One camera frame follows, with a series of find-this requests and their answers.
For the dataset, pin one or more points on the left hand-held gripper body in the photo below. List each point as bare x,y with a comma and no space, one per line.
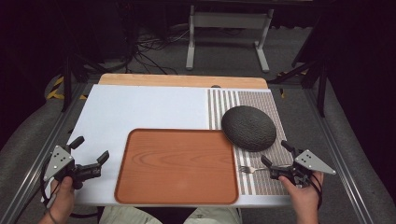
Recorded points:
59,160

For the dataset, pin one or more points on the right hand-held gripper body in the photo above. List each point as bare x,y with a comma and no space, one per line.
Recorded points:
311,162

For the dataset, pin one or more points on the silver fork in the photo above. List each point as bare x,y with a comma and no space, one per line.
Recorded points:
249,169

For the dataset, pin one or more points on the person's right hand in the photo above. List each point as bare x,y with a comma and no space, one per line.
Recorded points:
306,197

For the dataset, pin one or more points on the person's left hand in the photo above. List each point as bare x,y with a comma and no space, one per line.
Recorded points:
63,197

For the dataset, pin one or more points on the dark textured round plate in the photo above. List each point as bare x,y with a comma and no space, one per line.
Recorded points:
248,128

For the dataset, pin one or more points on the striped woven placemat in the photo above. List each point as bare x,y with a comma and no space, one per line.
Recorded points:
267,102

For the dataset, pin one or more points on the yellow black floor tape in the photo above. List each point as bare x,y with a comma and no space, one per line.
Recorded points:
56,90

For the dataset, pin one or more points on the black tripod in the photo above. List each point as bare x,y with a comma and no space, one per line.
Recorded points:
320,84
67,84

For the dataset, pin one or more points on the person's beige trousers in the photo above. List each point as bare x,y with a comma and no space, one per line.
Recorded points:
124,216

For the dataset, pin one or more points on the white table mat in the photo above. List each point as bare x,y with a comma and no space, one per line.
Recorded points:
140,105

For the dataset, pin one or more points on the brown wooden tray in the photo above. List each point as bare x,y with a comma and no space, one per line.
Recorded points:
176,166

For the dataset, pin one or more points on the light wooden table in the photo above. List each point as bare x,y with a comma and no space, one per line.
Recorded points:
180,80

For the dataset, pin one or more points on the grey metal stand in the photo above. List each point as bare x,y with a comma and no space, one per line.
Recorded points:
230,20

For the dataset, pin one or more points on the aluminium rail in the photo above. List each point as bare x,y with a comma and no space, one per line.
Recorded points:
339,155
34,155

